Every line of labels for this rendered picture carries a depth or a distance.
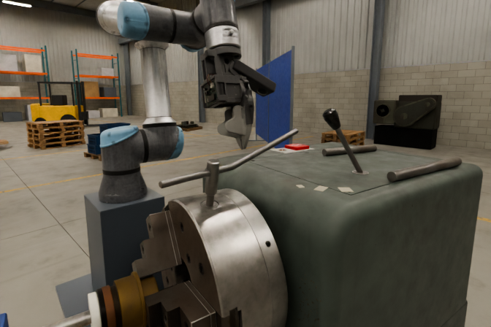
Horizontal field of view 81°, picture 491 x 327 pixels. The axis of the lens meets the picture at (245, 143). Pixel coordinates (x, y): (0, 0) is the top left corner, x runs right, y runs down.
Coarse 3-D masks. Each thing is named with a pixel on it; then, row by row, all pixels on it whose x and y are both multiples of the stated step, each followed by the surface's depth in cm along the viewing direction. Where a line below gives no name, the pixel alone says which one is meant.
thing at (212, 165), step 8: (208, 160) 50; (216, 160) 50; (208, 168) 49; (216, 168) 49; (216, 176) 50; (208, 184) 50; (216, 184) 50; (208, 192) 50; (216, 192) 51; (208, 200) 51
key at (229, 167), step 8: (296, 128) 64; (280, 136) 62; (288, 136) 62; (272, 144) 59; (256, 152) 57; (240, 160) 54; (248, 160) 55; (224, 168) 51; (232, 168) 53; (184, 176) 46; (192, 176) 47; (200, 176) 48; (208, 176) 49; (160, 184) 43; (168, 184) 44; (176, 184) 45
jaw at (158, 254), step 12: (168, 204) 58; (156, 216) 56; (168, 216) 57; (156, 228) 55; (168, 228) 56; (144, 240) 53; (156, 240) 54; (168, 240) 55; (144, 252) 53; (156, 252) 53; (168, 252) 54; (132, 264) 53; (144, 264) 51; (156, 264) 52; (168, 264) 53; (144, 276) 51
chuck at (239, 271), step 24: (192, 216) 48; (216, 216) 49; (240, 216) 51; (192, 240) 48; (216, 240) 45; (240, 240) 47; (192, 264) 49; (216, 264) 43; (240, 264) 45; (264, 264) 47; (216, 288) 42; (240, 288) 43; (264, 288) 46; (240, 312) 43; (264, 312) 45
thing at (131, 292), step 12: (132, 276) 50; (108, 288) 47; (120, 288) 47; (132, 288) 47; (144, 288) 49; (156, 288) 49; (108, 300) 45; (120, 300) 45; (132, 300) 46; (144, 300) 46; (108, 312) 44; (120, 312) 45; (132, 312) 45; (144, 312) 46; (108, 324) 44; (120, 324) 45; (132, 324) 46; (144, 324) 46
